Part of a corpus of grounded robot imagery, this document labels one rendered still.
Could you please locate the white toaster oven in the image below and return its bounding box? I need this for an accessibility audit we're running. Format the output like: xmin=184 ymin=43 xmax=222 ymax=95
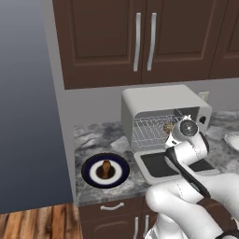
xmin=120 ymin=84 xmax=214 ymax=154

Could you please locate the brown bread piece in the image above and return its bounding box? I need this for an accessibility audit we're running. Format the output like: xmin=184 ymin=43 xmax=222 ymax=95
xmin=163 ymin=121 xmax=176 ymax=134

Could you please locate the white wall socket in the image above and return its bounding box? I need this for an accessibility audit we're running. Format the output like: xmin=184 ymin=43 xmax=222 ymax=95
xmin=198 ymin=91 xmax=210 ymax=103

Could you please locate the wire oven rack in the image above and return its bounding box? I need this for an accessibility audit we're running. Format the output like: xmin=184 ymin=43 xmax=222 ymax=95
xmin=133 ymin=130 xmax=170 ymax=151
xmin=133 ymin=114 xmax=185 ymax=133

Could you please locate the toaster oven door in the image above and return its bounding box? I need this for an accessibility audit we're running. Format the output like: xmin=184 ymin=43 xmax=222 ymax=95
xmin=133 ymin=149 xmax=220 ymax=186

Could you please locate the brown drawer front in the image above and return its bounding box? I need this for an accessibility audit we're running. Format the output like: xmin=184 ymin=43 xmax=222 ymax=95
xmin=78 ymin=195 xmax=147 ymax=223

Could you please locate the brown base cupboard door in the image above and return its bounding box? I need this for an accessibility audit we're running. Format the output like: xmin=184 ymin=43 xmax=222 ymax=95
xmin=79 ymin=212 xmax=144 ymax=239
xmin=141 ymin=211 xmax=159 ymax=239

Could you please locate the blue and white plate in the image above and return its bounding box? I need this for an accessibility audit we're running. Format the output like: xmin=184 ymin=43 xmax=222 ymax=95
xmin=80 ymin=152 xmax=131 ymax=190

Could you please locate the silver drawer handle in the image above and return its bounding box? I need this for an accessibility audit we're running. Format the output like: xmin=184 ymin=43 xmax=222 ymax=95
xmin=100 ymin=202 xmax=125 ymax=212

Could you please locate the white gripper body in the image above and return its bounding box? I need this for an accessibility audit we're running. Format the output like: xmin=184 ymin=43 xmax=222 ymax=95
xmin=164 ymin=130 xmax=182 ymax=150

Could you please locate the brown wall cupboard door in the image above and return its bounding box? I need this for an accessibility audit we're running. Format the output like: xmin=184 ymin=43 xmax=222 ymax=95
xmin=140 ymin=0 xmax=230 ymax=85
xmin=208 ymin=0 xmax=239 ymax=80
xmin=51 ymin=0 xmax=147 ymax=91

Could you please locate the brown chicken drumstick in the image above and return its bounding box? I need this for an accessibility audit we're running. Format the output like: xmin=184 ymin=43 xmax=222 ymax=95
xmin=97 ymin=159 xmax=114 ymax=180

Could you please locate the silver base cupboard handle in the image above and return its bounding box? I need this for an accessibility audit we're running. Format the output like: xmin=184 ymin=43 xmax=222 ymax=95
xmin=143 ymin=214 xmax=150 ymax=237
xmin=133 ymin=217 xmax=139 ymax=239

